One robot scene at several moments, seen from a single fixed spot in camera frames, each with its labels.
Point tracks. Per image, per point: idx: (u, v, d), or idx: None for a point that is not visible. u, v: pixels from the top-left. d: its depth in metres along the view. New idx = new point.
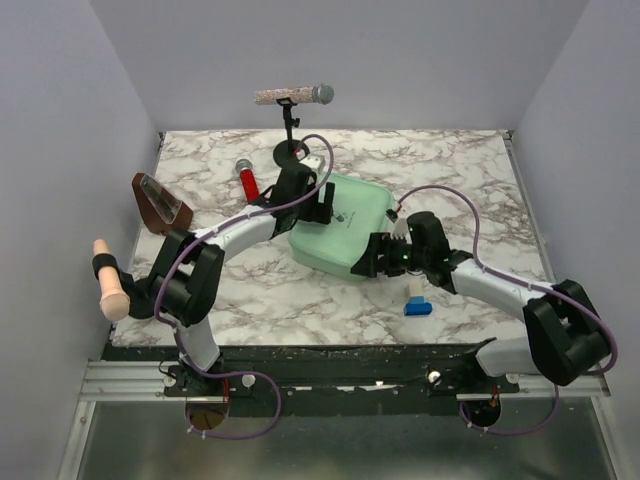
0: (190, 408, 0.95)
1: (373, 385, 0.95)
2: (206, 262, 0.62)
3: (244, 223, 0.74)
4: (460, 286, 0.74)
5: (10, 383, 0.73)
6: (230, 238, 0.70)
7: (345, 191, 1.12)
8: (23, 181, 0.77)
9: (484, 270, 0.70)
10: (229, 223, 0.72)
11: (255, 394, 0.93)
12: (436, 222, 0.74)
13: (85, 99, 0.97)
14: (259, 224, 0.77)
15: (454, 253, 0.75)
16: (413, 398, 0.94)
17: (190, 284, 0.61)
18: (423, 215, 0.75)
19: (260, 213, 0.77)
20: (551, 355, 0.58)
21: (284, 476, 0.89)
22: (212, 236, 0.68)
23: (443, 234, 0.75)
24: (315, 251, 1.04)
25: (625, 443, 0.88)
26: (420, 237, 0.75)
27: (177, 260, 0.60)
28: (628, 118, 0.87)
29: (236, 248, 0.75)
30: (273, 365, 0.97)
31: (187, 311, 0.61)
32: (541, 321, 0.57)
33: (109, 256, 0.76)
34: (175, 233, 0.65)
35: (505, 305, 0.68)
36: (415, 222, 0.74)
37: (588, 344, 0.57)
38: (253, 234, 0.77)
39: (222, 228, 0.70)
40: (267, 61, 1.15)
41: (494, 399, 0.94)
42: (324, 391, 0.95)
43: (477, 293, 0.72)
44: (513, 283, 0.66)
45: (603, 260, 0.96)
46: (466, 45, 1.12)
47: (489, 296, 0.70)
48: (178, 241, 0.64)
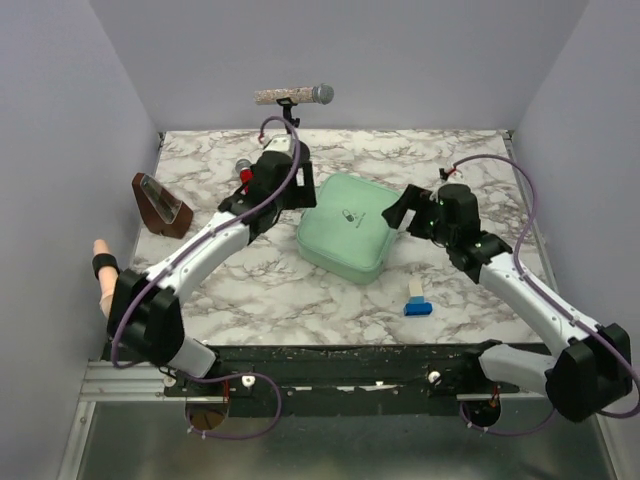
0: (190, 408, 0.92)
1: (374, 385, 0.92)
2: (157, 309, 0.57)
3: (208, 245, 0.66)
4: (484, 278, 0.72)
5: (11, 383, 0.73)
6: (189, 271, 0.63)
7: (358, 193, 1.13)
8: (23, 181, 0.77)
9: (522, 278, 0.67)
10: (187, 253, 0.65)
11: (255, 394, 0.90)
12: (471, 200, 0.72)
13: (84, 99, 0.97)
14: (227, 239, 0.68)
15: (484, 236, 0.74)
16: (414, 398, 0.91)
17: (148, 332, 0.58)
18: (459, 191, 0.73)
19: (226, 225, 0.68)
20: (573, 395, 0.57)
21: (284, 476, 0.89)
22: (166, 276, 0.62)
23: (476, 215, 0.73)
24: (321, 248, 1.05)
25: (624, 443, 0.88)
26: (452, 212, 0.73)
27: (127, 313, 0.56)
28: (628, 118, 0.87)
29: (205, 271, 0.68)
30: (273, 365, 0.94)
31: (151, 355, 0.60)
32: (581, 370, 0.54)
33: (109, 255, 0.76)
34: (125, 277, 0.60)
35: (533, 320, 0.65)
36: (449, 197, 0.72)
37: (610, 389, 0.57)
38: (225, 248, 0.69)
39: (177, 262, 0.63)
40: (267, 61, 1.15)
41: (494, 399, 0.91)
42: (324, 391, 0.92)
43: (503, 292, 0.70)
44: (555, 310, 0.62)
45: (603, 261, 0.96)
46: (466, 45, 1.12)
47: (522, 306, 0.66)
48: (130, 285, 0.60)
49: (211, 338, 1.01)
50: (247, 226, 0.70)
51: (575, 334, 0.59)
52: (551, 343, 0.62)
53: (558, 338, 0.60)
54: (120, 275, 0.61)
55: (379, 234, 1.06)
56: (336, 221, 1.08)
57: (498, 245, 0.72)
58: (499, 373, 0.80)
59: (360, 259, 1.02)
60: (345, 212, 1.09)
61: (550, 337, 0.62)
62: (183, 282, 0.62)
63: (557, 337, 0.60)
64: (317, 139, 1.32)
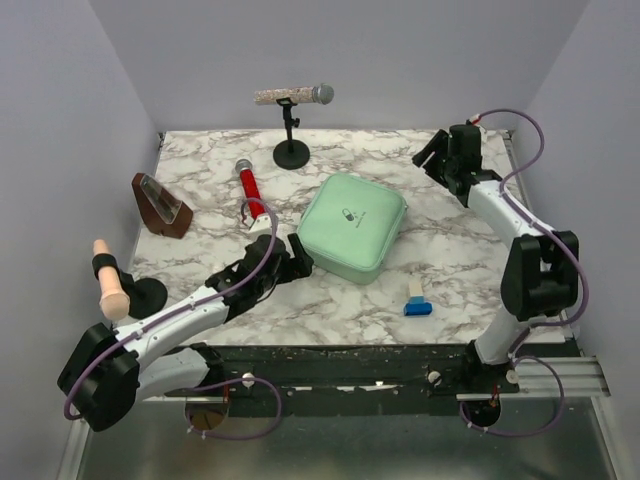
0: (190, 408, 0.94)
1: (373, 385, 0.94)
2: (113, 373, 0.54)
3: (183, 316, 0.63)
4: (471, 196, 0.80)
5: (11, 384, 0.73)
6: (158, 339, 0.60)
7: (357, 193, 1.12)
8: (23, 181, 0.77)
9: (501, 195, 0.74)
10: (163, 318, 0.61)
11: (255, 394, 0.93)
12: (475, 133, 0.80)
13: (84, 99, 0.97)
14: (204, 315, 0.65)
15: (481, 170, 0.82)
16: (413, 398, 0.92)
17: (99, 394, 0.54)
18: (468, 126, 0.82)
19: (207, 300, 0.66)
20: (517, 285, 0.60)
21: (284, 476, 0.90)
22: (134, 340, 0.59)
23: (478, 150, 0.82)
24: (321, 247, 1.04)
25: (624, 443, 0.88)
26: (457, 144, 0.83)
27: (82, 372, 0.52)
28: (627, 118, 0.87)
29: (175, 342, 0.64)
30: (274, 365, 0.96)
31: (96, 415, 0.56)
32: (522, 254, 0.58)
33: (108, 256, 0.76)
34: (95, 332, 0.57)
35: (502, 230, 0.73)
36: (455, 129, 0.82)
37: (555, 290, 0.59)
38: (199, 324, 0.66)
39: (150, 327, 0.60)
40: (267, 61, 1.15)
41: (494, 399, 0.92)
42: (324, 391, 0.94)
43: (484, 211, 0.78)
44: (520, 217, 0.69)
45: (601, 260, 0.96)
46: (466, 46, 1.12)
47: (494, 218, 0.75)
48: (97, 341, 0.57)
49: (211, 338, 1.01)
50: (225, 306, 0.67)
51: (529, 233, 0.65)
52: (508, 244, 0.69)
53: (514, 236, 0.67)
54: (89, 328, 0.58)
55: (379, 234, 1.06)
56: (336, 220, 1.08)
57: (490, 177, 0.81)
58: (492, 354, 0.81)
59: (361, 259, 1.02)
60: (345, 211, 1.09)
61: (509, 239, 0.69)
62: (148, 351, 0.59)
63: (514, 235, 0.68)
64: (317, 139, 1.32)
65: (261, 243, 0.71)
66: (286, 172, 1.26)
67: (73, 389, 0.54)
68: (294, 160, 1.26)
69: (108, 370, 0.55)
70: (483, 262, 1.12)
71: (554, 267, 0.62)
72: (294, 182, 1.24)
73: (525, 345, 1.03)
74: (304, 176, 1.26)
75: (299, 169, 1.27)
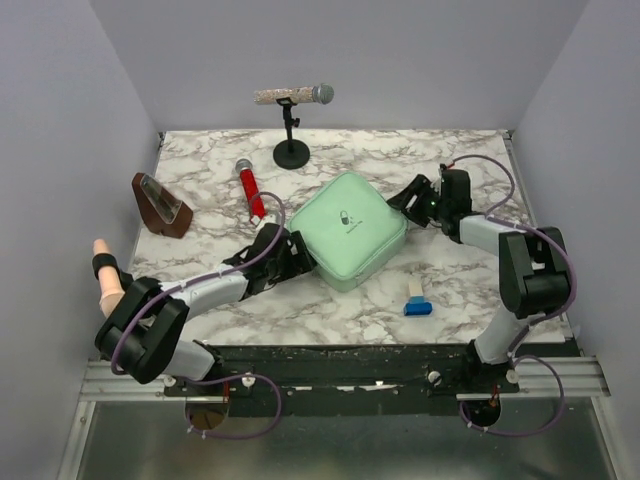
0: (190, 408, 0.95)
1: (373, 385, 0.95)
2: (169, 315, 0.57)
3: (215, 281, 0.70)
4: (465, 232, 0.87)
5: (11, 384, 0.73)
6: (198, 293, 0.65)
7: (359, 199, 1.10)
8: (23, 181, 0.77)
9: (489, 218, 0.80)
10: (199, 278, 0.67)
11: (255, 394, 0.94)
12: (465, 179, 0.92)
13: (83, 98, 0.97)
14: (230, 283, 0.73)
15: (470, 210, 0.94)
16: (413, 398, 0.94)
17: (150, 339, 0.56)
18: (456, 171, 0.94)
19: (232, 272, 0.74)
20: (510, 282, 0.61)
21: (284, 476, 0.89)
22: (178, 291, 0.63)
23: (467, 194, 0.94)
24: (307, 239, 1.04)
25: (624, 442, 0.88)
26: (448, 188, 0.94)
27: (141, 310, 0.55)
28: (628, 117, 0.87)
29: (201, 306, 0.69)
30: (273, 365, 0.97)
31: (141, 367, 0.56)
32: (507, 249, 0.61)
33: (109, 256, 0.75)
34: (140, 283, 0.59)
35: (491, 244, 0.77)
36: (446, 175, 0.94)
37: (550, 281, 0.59)
38: (222, 292, 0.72)
39: (190, 284, 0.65)
40: (267, 62, 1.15)
41: (494, 399, 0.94)
42: (324, 391, 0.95)
43: (477, 239, 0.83)
44: (502, 226, 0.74)
45: (602, 260, 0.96)
46: (466, 46, 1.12)
47: (483, 237, 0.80)
48: (142, 290, 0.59)
49: (211, 338, 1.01)
50: (245, 279, 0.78)
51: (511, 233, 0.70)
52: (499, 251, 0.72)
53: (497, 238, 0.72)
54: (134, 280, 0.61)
55: (365, 250, 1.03)
56: (331, 221, 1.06)
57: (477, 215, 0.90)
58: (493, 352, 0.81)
59: (339, 269, 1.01)
60: (343, 214, 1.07)
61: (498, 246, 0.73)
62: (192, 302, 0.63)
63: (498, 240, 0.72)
64: (317, 139, 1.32)
65: (269, 229, 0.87)
66: (286, 172, 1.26)
67: (127, 333, 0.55)
68: (294, 160, 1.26)
69: (158, 317, 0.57)
70: (484, 262, 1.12)
71: (546, 264, 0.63)
72: (294, 182, 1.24)
73: (526, 345, 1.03)
74: (304, 176, 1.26)
75: (299, 169, 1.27)
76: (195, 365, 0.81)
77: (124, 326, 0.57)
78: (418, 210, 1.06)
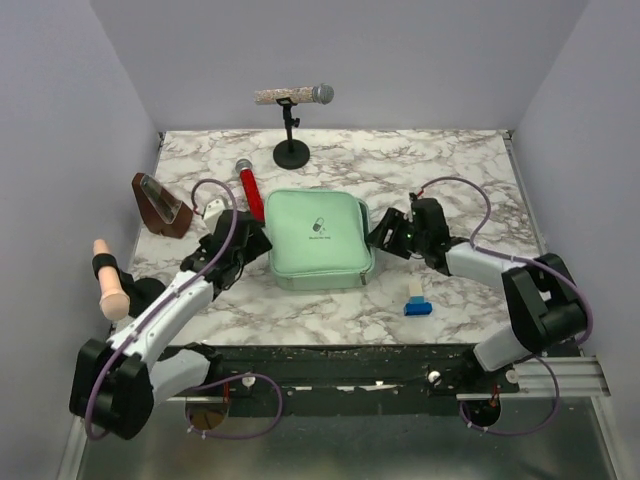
0: (190, 408, 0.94)
1: (374, 385, 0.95)
2: (128, 379, 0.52)
3: (170, 307, 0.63)
4: (453, 267, 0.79)
5: (11, 384, 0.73)
6: (154, 335, 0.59)
7: (342, 216, 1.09)
8: (24, 181, 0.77)
9: (476, 249, 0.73)
10: (150, 316, 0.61)
11: (254, 394, 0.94)
12: (435, 207, 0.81)
13: (84, 99, 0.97)
14: (191, 298, 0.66)
15: (451, 239, 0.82)
16: (413, 398, 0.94)
17: (118, 405, 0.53)
18: (427, 201, 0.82)
19: (190, 284, 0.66)
20: (524, 319, 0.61)
21: (284, 476, 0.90)
22: (132, 343, 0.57)
23: (444, 221, 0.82)
24: (271, 229, 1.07)
25: (624, 443, 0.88)
26: (422, 219, 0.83)
27: (95, 385, 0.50)
28: (627, 118, 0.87)
29: (168, 336, 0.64)
30: (273, 365, 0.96)
31: (121, 429, 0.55)
32: (518, 286, 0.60)
33: (109, 256, 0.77)
34: (88, 349, 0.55)
35: (494, 278, 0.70)
36: (417, 206, 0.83)
37: (566, 313, 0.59)
38: (187, 310, 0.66)
39: (143, 326, 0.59)
40: (267, 62, 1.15)
41: (494, 399, 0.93)
42: (324, 391, 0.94)
43: (469, 272, 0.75)
44: (500, 259, 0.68)
45: (602, 260, 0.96)
46: (466, 46, 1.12)
47: (479, 274, 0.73)
48: (95, 356, 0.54)
49: (211, 338, 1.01)
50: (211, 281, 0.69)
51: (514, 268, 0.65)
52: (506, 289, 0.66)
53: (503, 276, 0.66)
54: (82, 346, 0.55)
55: (315, 261, 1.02)
56: (303, 225, 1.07)
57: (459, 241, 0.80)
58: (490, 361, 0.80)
59: (280, 266, 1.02)
60: (316, 220, 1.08)
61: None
62: (149, 349, 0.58)
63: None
64: (317, 139, 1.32)
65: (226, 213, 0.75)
66: (286, 172, 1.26)
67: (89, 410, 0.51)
68: (294, 160, 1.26)
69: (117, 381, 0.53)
70: None
71: (553, 293, 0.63)
72: (294, 182, 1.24)
73: None
74: (304, 176, 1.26)
75: (298, 169, 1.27)
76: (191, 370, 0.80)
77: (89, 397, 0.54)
78: (396, 244, 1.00)
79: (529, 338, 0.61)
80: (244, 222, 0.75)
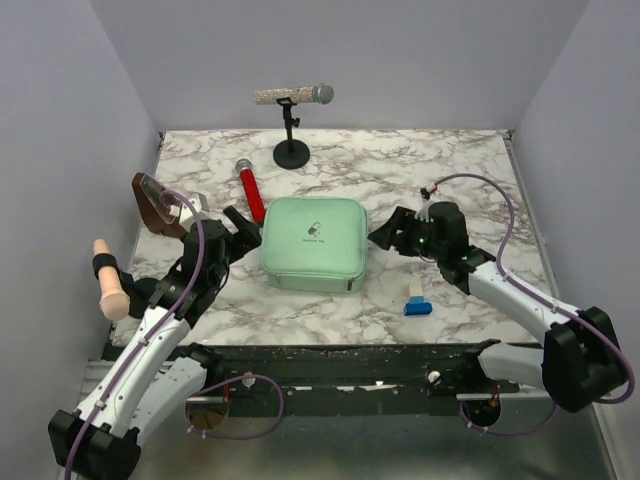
0: (190, 408, 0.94)
1: (373, 385, 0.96)
2: (99, 453, 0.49)
3: (140, 358, 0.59)
4: (474, 289, 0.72)
5: (11, 384, 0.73)
6: (124, 397, 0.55)
7: (340, 221, 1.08)
8: (23, 180, 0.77)
9: (505, 279, 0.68)
10: (118, 375, 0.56)
11: (255, 394, 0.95)
12: (458, 218, 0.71)
13: (84, 98, 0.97)
14: (162, 342, 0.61)
15: (472, 251, 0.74)
16: (413, 398, 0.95)
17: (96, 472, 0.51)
18: (447, 208, 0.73)
19: (159, 327, 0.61)
20: (565, 381, 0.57)
21: (284, 476, 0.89)
22: (99, 412, 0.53)
23: (465, 231, 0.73)
24: (268, 229, 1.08)
25: (624, 443, 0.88)
26: (441, 229, 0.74)
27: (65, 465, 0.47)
28: (627, 118, 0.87)
29: (146, 386, 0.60)
30: (274, 365, 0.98)
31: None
32: (566, 352, 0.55)
33: (109, 256, 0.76)
34: (57, 422, 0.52)
35: (521, 317, 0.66)
36: (436, 215, 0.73)
37: (606, 376, 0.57)
38: (163, 354, 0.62)
39: (111, 388, 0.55)
40: (267, 62, 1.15)
41: (494, 399, 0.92)
42: (324, 391, 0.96)
43: (492, 299, 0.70)
44: (537, 302, 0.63)
45: (602, 260, 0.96)
46: (466, 46, 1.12)
47: (505, 305, 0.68)
48: (64, 429, 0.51)
49: (211, 338, 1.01)
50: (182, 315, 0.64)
51: (557, 320, 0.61)
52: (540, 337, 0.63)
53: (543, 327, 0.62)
54: (51, 418, 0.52)
55: (306, 264, 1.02)
56: (300, 228, 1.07)
57: (483, 257, 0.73)
58: (497, 371, 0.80)
59: (271, 265, 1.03)
60: (313, 224, 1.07)
61: (537, 330, 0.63)
62: (120, 412, 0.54)
63: (542, 328, 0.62)
64: (317, 139, 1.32)
65: (193, 233, 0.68)
66: (286, 172, 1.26)
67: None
68: (293, 160, 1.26)
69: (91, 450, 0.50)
70: None
71: (592, 349, 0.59)
72: (295, 182, 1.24)
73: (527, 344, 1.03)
74: (304, 176, 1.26)
75: (299, 169, 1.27)
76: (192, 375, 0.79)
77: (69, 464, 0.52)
78: (406, 245, 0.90)
79: (564, 397, 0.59)
80: (215, 236, 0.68)
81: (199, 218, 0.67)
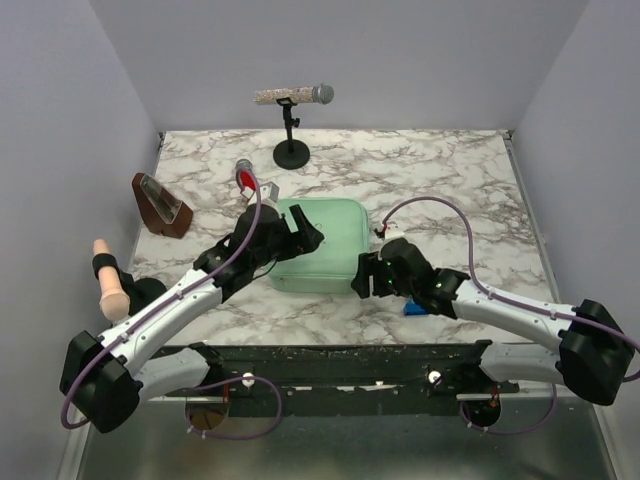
0: (190, 408, 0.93)
1: (373, 385, 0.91)
2: (107, 382, 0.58)
3: (169, 309, 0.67)
4: (463, 313, 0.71)
5: (11, 384, 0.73)
6: (146, 338, 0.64)
7: (341, 225, 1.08)
8: (23, 180, 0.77)
9: (491, 296, 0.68)
10: (145, 318, 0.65)
11: (254, 394, 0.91)
12: (411, 250, 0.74)
13: (84, 99, 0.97)
14: (194, 301, 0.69)
15: (438, 274, 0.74)
16: (413, 398, 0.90)
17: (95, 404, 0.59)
18: (396, 247, 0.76)
19: (195, 287, 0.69)
20: (589, 379, 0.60)
21: (284, 476, 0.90)
22: (121, 344, 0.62)
23: (423, 260, 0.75)
24: None
25: (624, 442, 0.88)
26: (402, 268, 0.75)
27: (74, 386, 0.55)
28: (627, 118, 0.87)
29: (166, 337, 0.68)
30: (272, 366, 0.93)
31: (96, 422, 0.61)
32: (583, 357, 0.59)
33: (108, 256, 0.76)
34: (81, 341, 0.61)
35: (519, 330, 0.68)
36: (391, 255, 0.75)
37: (620, 358, 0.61)
38: (191, 311, 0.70)
39: (135, 328, 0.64)
40: (267, 62, 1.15)
41: (494, 399, 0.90)
42: (324, 391, 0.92)
43: (482, 319, 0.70)
44: (535, 313, 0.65)
45: (602, 260, 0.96)
46: (466, 46, 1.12)
47: (499, 322, 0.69)
48: (83, 351, 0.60)
49: (211, 338, 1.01)
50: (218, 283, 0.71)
51: (563, 326, 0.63)
52: (550, 346, 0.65)
53: (551, 337, 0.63)
54: (75, 337, 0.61)
55: (305, 264, 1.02)
56: None
57: (457, 278, 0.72)
58: (500, 374, 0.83)
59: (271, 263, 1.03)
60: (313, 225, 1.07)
61: (543, 339, 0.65)
62: (138, 350, 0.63)
63: (549, 337, 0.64)
64: (317, 139, 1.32)
65: (249, 213, 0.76)
66: (286, 172, 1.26)
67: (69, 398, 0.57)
68: (293, 160, 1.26)
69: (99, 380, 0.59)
70: (484, 262, 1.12)
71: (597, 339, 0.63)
72: (295, 182, 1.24)
73: None
74: (304, 176, 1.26)
75: (298, 169, 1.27)
76: (193, 370, 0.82)
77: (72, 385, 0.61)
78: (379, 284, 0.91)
79: (592, 392, 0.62)
80: (267, 221, 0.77)
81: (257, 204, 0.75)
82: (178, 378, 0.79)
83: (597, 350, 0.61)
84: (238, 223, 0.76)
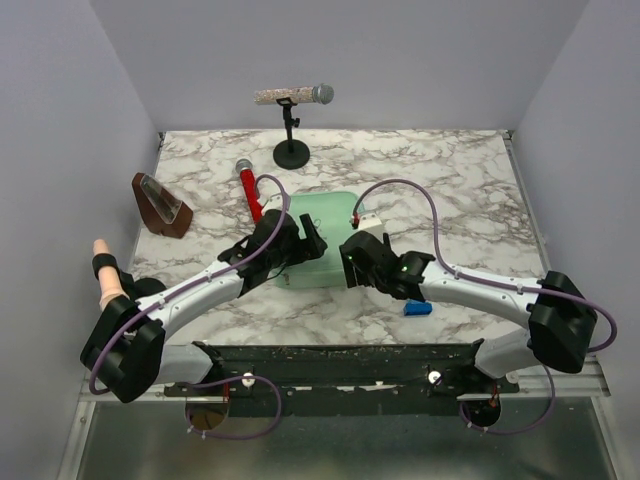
0: (190, 408, 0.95)
1: (374, 385, 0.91)
2: (141, 341, 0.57)
3: (199, 288, 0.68)
4: (430, 295, 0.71)
5: (11, 384, 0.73)
6: (178, 308, 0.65)
7: (341, 218, 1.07)
8: (23, 180, 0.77)
9: (458, 276, 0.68)
10: (181, 290, 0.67)
11: (254, 394, 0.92)
12: (367, 237, 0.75)
13: (84, 98, 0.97)
14: (221, 286, 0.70)
15: (402, 259, 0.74)
16: (413, 398, 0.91)
17: (124, 365, 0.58)
18: (355, 237, 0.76)
19: (223, 273, 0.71)
20: (559, 350, 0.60)
21: (284, 476, 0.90)
22: (157, 308, 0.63)
23: (383, 249, 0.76)
24: None
25: (624, 442, 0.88)
26: (364, 258, 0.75)
27: (112, 339, 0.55)
28: (628, 117, 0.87)
29: (190, 317, 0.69)
30: (274, 366, 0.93)
31: (122, 388, 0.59)
32: (552, 329, 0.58)
33: (108, 256, 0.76)
34: (117, 302, 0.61)
35: (488, 309, 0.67)
36: (353, 246, 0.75)
37: (584, 325, 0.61)
38: (216, 296, 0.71)
39: (171, 297, 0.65)
40: (268, 62, 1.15)
41: (494, 399, 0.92)
42: (323, 391, 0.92)
43: (450, 300, 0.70)
44: (502, 289, 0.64)
45: (603, 260, 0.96)
46: (466, 46, 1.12)
47: (468, 301, 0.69)
48: (119, 312, 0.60)
49: (211, 338, 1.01)
50: (239, 278, 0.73)
51: (530, 300, 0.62)
52: (520, 321, 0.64)
53: (519, 312, 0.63)
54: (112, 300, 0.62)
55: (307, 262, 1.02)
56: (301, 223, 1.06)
57: (422, 261, 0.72)
58: (496, 369, 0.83)
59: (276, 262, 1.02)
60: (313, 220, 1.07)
61: (511, 314, 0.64)
62: (171, 318, 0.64)
63: (517, 311, 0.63)
64: (317, 139, 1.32)
65: (271, 217, 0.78)
66: (286, 172, 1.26)
67: (101, 356, 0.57)
68: (293, 160, 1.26)
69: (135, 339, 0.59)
70: (484, 262, 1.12)
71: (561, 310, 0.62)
72: (295, 182, 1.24)
73: None
74: (304, 176, 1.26)
75: (298, 169, 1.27)
76: (197, 363, 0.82)
77: (102, 347, 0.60)
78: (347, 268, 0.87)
79: (559, 361, 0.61)
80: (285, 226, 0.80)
81: (282, 209, 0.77)
82: (183, 371, 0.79)
83: (563, 319, 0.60)
84: (257, 224, 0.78)
